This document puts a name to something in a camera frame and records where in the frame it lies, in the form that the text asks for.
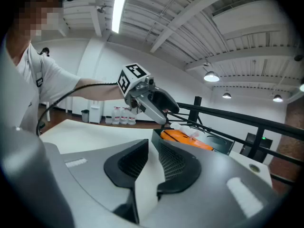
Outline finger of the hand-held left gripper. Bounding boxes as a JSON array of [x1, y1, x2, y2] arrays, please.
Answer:
[[137, 95, 168, 126], [151, 88, 181, 115]]

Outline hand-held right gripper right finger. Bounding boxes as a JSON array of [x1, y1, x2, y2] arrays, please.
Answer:
[[140, 139, 294, 228]]

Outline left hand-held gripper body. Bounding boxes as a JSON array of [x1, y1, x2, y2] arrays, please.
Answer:
[[117, 63, 157, 115]]

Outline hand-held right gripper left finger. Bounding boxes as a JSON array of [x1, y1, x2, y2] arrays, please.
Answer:
[[44, 138, 150, 224]]

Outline person's left forearm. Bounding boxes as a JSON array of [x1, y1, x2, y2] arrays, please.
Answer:
[[75, 78, 126, 102]]

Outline orange tissue pack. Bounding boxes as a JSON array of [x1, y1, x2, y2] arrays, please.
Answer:
[[160, 129, 214, 152]]

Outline dark green open box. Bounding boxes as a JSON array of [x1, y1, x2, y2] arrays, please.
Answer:
[[152, 126, 235, 156]]

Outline white low cabinet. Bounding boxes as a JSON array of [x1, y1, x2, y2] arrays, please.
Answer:
[[89, 104, 103, 124]]

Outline black box with green light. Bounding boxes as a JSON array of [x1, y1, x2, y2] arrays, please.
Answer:
[[239, 132, 274, 163]]

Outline long ceiling strip light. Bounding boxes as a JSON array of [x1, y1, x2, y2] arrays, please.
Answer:
[[111, 0, 130, 34]]

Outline black metal railing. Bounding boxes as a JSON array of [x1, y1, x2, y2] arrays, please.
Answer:
[[166, 95, 304, 187]]

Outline person's white t-shirt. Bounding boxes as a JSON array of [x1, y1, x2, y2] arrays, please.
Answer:
[[0, 36, 81, 137]]

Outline person's head and neck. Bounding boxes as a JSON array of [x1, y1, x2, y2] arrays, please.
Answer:
[[6, 0, 65, 66]]

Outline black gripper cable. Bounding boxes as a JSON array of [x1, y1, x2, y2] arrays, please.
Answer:
[[35, 81, 119, 137]]

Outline grey chest strap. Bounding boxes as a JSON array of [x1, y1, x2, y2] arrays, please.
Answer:
[[27, 45, 45, 88]]

